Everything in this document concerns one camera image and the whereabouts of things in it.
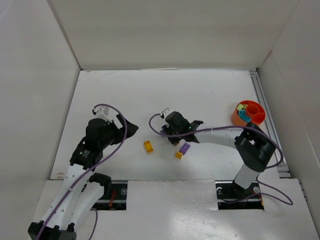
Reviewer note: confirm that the light green lego brick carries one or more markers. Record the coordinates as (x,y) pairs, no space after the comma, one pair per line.
(243,107)

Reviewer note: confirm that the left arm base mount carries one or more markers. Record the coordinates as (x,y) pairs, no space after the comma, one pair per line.
(114,197)

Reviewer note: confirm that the aluminium rail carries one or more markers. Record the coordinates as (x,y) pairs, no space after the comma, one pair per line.
(282,168)

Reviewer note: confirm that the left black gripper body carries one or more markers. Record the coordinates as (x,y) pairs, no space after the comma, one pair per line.
(120,127)

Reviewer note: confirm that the purple printed lego brick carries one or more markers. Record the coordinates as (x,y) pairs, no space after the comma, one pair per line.
(184,148)

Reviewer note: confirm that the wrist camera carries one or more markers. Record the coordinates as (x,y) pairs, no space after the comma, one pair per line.
(101,111)
(165,113)

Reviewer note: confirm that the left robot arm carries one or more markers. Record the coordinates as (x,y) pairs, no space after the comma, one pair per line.
(82,186)

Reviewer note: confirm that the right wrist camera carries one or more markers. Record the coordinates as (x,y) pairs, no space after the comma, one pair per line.
(165,113)

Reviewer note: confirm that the pale green small lego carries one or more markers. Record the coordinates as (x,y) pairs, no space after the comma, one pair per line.
(240,107)

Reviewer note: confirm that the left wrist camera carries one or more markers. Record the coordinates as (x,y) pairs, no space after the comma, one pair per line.
(101,111)

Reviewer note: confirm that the yellow long lego brick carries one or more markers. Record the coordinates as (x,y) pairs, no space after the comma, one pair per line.
(148,147)

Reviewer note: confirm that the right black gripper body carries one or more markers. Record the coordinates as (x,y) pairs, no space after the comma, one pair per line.
(171,133)

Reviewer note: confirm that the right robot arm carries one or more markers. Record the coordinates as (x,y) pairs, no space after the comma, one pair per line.
(254,148)

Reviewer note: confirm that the yellow small lego brick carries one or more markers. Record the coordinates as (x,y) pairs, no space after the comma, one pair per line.
(179,155)

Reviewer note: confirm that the orange divided round container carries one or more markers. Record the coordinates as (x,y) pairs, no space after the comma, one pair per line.
(254,110)

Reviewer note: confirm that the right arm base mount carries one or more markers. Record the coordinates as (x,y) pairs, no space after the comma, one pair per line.
(232,197)

